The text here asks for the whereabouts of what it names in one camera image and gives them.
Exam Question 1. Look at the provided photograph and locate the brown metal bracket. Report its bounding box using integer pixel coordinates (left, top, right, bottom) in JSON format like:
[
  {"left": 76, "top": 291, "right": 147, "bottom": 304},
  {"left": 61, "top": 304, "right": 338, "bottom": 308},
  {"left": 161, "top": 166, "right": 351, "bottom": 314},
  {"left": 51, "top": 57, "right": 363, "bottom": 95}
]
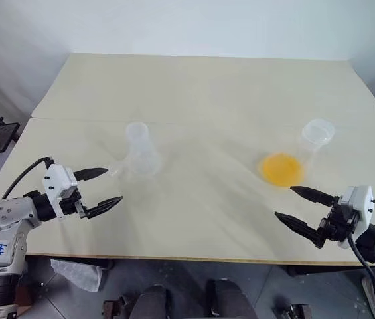
[{"left": 103, "top": 296, "right": 130, "bottom": 319}]

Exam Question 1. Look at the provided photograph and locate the translucent plastic jar with threads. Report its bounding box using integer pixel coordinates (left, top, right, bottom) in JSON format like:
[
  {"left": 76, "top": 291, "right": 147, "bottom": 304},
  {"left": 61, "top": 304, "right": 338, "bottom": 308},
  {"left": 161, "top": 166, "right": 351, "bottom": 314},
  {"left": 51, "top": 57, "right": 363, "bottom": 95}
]
[{"left": 256, "top": 118, "right": 337, "bottom": 189}]

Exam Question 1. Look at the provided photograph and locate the dark rounded shape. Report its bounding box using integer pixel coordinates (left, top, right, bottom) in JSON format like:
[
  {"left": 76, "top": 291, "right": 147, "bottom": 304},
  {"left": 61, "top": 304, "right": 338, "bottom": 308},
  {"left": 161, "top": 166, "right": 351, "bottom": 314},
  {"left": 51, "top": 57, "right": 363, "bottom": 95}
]
[
  {"left": 206, "top": 279, "right": 258, "bottom": 319},
  {"left": 129, "top": 284, "right": 172, "bottom": 319}
]

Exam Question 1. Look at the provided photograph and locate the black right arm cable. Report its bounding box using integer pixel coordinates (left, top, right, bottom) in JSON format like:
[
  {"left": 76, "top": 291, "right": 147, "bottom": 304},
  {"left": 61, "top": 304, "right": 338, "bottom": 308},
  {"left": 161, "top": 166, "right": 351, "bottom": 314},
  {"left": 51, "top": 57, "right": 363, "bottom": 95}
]
[{"left": 346, "top": 229, "right": 375, "bottom": 319}]

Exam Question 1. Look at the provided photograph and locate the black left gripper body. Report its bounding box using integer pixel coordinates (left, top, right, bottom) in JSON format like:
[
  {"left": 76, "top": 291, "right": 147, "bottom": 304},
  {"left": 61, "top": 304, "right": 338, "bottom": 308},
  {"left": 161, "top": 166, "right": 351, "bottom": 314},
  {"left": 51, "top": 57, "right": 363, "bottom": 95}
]
[{"left": 59, "top": 185, "right": 91, "bottom": 220}]

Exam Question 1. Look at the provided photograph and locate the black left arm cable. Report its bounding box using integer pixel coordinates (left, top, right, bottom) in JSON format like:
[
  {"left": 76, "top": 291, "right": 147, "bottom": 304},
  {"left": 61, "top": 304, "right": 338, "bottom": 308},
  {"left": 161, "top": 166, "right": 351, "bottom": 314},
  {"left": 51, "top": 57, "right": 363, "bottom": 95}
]
[{"left": 1, "top": 156, "right": 55, "bottom": 200}]

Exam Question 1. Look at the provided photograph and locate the clear container pouring yellow liquid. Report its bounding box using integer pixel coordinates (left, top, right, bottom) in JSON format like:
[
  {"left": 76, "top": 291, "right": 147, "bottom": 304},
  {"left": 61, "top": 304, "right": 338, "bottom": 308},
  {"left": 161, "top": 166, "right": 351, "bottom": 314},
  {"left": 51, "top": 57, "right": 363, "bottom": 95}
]
[{"left": 112, "top": 122, "right": 161, "bottom": 177}]

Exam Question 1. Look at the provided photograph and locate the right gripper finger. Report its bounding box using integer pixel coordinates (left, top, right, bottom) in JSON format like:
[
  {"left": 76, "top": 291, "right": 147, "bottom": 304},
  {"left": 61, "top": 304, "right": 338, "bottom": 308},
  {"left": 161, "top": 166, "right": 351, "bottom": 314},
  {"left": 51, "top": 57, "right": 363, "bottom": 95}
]
[
  {"left": 274, "top": 211, "right": 329, "bottom": 249},
  {"left": 289, "top": 185, "right": 340, "bottom": 207}
]

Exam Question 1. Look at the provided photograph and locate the white plastic bag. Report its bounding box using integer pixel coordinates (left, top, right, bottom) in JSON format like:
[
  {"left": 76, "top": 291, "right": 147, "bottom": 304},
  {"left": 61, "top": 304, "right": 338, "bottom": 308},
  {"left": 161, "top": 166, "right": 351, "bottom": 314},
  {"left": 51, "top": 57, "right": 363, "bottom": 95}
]
[{"left": 50, "top": 258, "right": 104, "bottom": 294}]

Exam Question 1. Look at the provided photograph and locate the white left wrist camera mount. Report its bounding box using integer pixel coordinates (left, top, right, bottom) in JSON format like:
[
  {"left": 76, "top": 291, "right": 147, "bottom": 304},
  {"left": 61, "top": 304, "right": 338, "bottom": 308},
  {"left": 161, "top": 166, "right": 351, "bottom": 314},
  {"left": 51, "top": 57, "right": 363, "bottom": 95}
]
[{"left": 42, "top": 163, "right": 78, "bottom": 221}]

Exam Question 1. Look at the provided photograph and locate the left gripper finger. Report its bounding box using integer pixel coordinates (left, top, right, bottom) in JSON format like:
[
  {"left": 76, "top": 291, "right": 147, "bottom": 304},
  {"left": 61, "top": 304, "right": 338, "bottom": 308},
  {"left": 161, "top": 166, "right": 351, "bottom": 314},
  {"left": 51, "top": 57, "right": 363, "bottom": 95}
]
[
  {"left": 83, "top": 195, "right": 124, "bottom": 221},
  {"left": 74, "top": 167, "right": 109, "bottom": 182}
]

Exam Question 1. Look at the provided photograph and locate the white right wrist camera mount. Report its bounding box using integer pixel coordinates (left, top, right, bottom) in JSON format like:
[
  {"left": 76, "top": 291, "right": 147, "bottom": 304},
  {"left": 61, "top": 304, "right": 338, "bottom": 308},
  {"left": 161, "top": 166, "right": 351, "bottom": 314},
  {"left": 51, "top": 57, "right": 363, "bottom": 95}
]
[{"left": 338, "top": 185, "right": 374, "bottom": 249}]

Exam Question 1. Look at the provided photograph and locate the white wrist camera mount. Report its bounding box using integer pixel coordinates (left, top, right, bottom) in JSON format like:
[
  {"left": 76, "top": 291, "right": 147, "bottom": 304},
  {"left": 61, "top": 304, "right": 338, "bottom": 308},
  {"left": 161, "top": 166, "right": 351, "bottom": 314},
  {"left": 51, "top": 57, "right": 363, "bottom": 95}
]
[
  {"left": 42, "top": 163, "right": 78, "bottom": 221},
  {"left": 338, "top": 185, "right": 374, "bottom": 249}
]

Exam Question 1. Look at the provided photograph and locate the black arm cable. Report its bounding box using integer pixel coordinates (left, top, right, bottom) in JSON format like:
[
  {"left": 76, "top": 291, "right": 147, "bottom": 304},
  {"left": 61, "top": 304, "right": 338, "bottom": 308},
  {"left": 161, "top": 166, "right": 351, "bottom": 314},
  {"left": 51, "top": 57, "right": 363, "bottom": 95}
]
[
  {"left": 1, "top": 156, "right": 55, "bottom": 200},
  {"left": 346, "top": 229, "right": 375, "bottom": 319}
]

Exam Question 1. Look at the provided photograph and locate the orange liquid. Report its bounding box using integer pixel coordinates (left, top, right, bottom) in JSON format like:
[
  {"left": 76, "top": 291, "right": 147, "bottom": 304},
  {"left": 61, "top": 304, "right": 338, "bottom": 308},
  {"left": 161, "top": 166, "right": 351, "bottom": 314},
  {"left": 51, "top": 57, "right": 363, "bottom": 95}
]
[{"left": 262, "top": 152, "right": 306, "bottom": 187}]

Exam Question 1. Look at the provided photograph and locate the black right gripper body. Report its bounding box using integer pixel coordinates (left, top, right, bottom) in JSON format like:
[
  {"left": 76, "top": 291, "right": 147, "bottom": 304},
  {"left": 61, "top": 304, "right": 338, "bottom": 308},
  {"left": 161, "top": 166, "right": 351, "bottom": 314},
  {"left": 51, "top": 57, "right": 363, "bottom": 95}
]
[{"left": 325, "top": 197, "right": 362, "bottom": 243}]

